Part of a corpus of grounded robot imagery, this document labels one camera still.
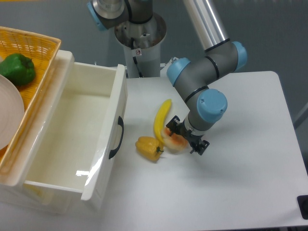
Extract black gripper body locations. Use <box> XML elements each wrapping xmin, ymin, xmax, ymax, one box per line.
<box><xmin>179</xmin><ymin>121</ymin><xmax>205</xmax><ymax>146</ymax></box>

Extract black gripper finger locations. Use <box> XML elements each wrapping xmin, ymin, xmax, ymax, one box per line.
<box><xmin>166</xmin><ymin>115</ymin><xmax>180</xmax><ymax>137</ymax></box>
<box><xmin>189</xmin><ymin>139</ymin><xmax>209</xmax><ymax>155</ymax></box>

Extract round orange white bread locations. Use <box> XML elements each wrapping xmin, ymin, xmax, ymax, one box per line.
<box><xmin>161</xmin><ymin>127</ymin><xmax>188</xmax><ymax>151</ymax></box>

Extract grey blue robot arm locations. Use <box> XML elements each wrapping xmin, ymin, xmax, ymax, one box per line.
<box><xmin>87</xmin><ymin>0</ymin><xmax>247</xmax><ymax>154</ymax></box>

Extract beige round plate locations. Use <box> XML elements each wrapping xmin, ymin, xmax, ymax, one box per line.
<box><xmin>0</xmin><ymin>76</ymin><xmax>25</xmax><ymax>149</ymax></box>

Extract yellow banana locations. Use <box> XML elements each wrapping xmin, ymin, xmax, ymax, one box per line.
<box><xmin>153</xmin><ymin>99</ymin><xmax>172</xmax><ymax>144</ymax></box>

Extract yellow bell pepper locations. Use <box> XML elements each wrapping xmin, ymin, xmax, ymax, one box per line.
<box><xmin>135</xmin><ymin>136</ymin><xmax>164</xmax><ymax>162</ymax></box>

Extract white open plastic drawer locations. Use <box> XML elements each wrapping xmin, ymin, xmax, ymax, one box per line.
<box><xmin>25</xmin><ymin>63</ymin><xmax>127</xmax><ymax>203</ymax></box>

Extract white drawer cabinet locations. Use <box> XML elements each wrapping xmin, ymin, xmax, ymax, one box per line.
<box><xmin>0</xmin><ymin>50</ymin><xmax>128</xmax><ymax>215</ymax></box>

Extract black corner table fixture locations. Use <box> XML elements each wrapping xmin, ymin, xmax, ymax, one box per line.
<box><xmin>297</xmin><ymin>195</ymin><xmax>308</xmax><ymax>220</ymax></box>

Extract yellow woven plastic basket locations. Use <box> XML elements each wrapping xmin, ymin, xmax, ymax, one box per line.
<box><xmin>0</xmin><ymin>26</ymin><xmax>62</xmax><ymax>169</ymax></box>

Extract green bell pepper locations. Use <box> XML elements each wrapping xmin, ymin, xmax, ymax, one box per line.
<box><xmin>0</xmin><ymin>53</ymin><xmax>36</xmax><ymax>86</ymax></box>

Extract black drawer handle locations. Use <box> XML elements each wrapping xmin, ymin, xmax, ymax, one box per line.
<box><xmin>109</xmin><ymin>116</ymin><xmax>124</xmax><ymax>159</ymax></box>

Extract white metal mounting bracket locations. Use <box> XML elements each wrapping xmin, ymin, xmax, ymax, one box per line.
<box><xmin>160</xmin><ymin>57</ymin><xmax>178</xmax><ymax>77</ymax></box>

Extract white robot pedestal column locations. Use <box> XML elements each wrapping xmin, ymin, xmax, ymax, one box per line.
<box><xmin>115</xmin><ymin>13</ymin><xmax>167</xmax><ymax>78</ymax></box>

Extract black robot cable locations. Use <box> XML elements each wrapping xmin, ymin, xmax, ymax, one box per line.
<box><xmin>130</xmin><ymin>38</ymin><xmax>144</xmax><ymax>78</ymax></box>

